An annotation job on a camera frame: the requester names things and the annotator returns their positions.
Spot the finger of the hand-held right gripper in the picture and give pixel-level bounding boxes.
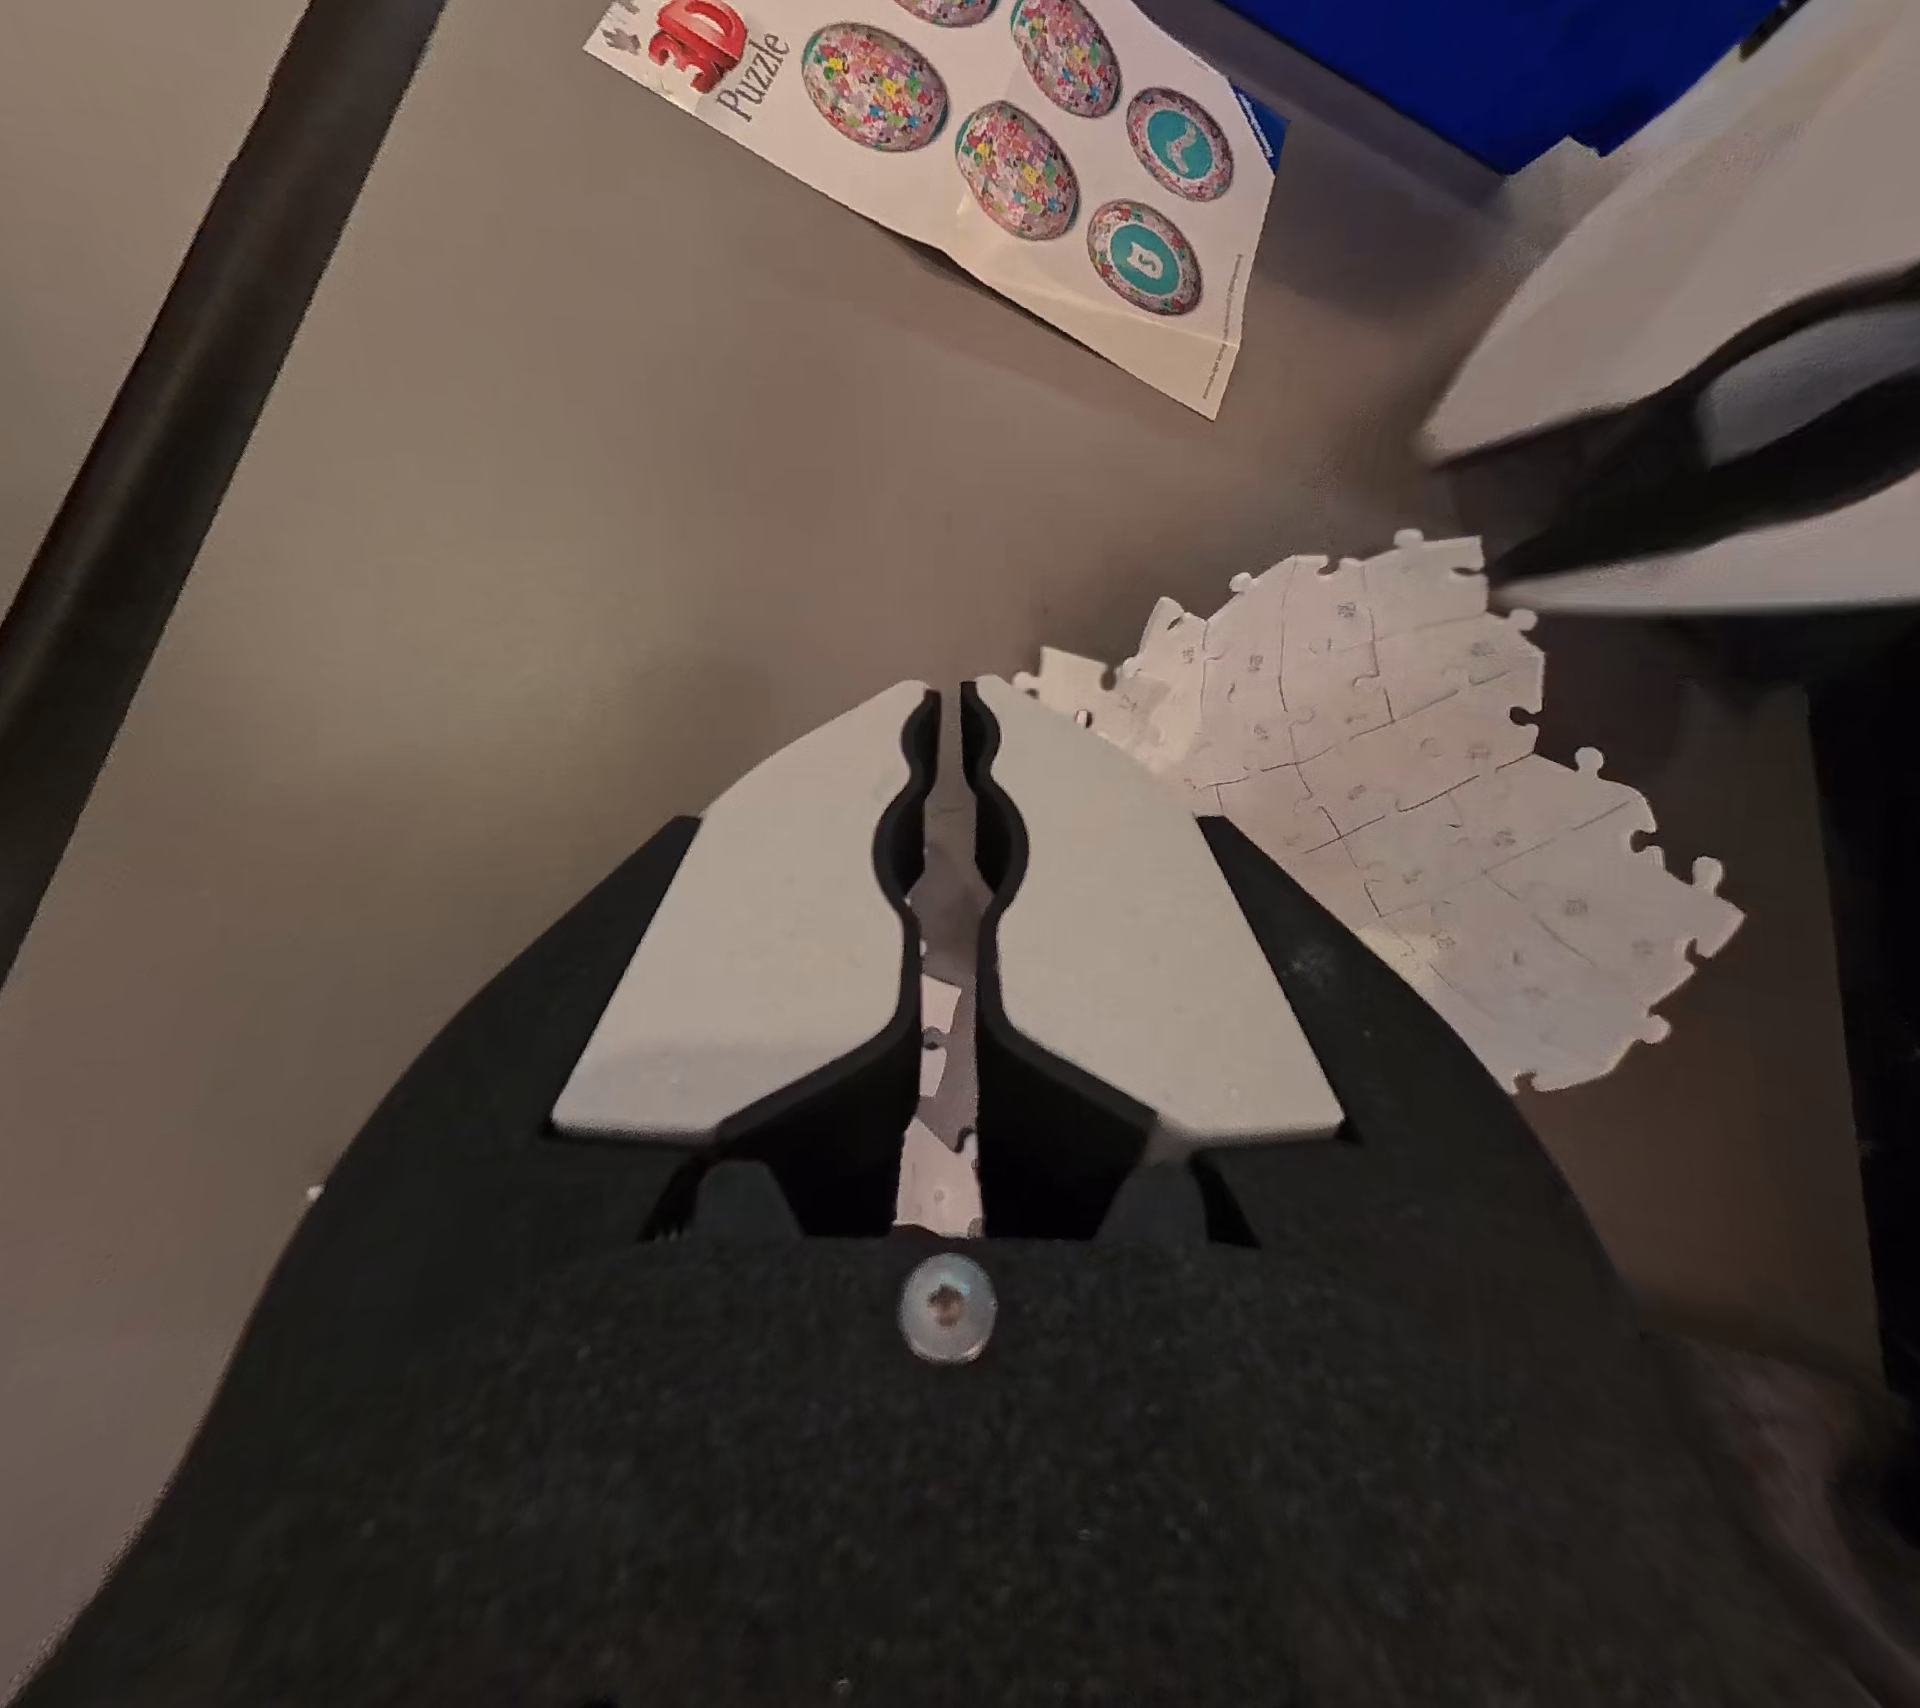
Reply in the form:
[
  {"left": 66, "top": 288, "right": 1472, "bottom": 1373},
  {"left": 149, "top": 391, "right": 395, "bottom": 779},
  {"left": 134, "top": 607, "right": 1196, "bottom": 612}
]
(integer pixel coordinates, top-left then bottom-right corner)
[
  {"left": 1488, "top": 439, "right": 1920, "bottom": 624},
  {"left": 1417, "top": 0, "right": 1920, "bottom": 479}
]

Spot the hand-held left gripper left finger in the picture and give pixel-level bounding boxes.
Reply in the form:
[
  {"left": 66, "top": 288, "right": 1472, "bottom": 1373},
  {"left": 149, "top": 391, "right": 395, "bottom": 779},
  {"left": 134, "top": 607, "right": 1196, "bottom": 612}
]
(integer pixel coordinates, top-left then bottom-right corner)
[{"left": 553, "top": 679, "right": 945, "bottom": 1238}]

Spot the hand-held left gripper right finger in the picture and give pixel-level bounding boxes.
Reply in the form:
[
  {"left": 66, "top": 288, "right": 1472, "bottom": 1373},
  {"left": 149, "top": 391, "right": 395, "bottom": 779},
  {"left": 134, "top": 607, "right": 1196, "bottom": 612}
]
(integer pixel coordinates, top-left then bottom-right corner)
[{"left": 961, "top": 675, "right": 1344, "bottom": 1238}]

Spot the partly built white puzzle ball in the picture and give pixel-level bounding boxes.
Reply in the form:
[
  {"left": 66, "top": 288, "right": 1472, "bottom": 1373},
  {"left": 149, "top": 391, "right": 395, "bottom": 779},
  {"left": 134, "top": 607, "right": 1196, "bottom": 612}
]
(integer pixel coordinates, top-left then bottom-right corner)
[{"left": 1013, "top": 529, "right": 1751, "bottom": 1095}]

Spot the printed instruction leaflet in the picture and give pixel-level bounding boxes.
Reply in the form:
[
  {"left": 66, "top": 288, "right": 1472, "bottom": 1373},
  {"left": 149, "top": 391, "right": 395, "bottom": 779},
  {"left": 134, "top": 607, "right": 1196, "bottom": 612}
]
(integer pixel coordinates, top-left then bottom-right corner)
[{"left": 582, "top": 0, "right": 1278, "bottom": 419}]

